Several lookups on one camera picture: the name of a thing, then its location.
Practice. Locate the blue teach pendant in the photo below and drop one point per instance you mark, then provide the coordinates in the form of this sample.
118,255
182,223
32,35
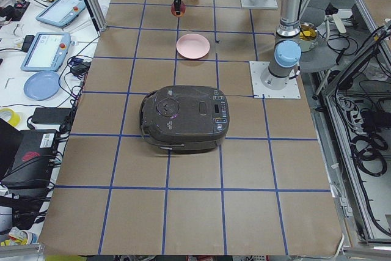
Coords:
61,13
47,52

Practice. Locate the yellow tape roll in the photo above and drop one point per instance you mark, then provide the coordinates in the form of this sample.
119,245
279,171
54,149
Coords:
10,116

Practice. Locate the black laptop computer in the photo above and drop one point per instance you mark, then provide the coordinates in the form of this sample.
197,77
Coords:
26,157

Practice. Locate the grey office chair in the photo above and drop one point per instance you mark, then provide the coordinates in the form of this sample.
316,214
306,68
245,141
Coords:
320,57

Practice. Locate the black power adapter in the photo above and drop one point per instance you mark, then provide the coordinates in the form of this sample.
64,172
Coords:
48,116

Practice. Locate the blue teach pendant far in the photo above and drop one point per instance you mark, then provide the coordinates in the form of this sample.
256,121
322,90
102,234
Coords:
61,13

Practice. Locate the steel pot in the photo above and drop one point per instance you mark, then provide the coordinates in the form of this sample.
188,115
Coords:
308,37

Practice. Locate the red apple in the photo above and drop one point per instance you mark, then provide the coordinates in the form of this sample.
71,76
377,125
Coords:
178,11

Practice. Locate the blue teach pendant near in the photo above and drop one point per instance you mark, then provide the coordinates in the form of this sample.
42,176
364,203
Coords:
47,52

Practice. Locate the pink plate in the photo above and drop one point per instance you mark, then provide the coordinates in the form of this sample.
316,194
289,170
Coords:
193,46

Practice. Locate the blue plate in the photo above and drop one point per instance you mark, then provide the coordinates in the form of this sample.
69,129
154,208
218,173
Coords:
42,85

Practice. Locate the dark grey rice cooker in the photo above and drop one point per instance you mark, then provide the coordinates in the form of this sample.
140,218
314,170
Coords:
184,118

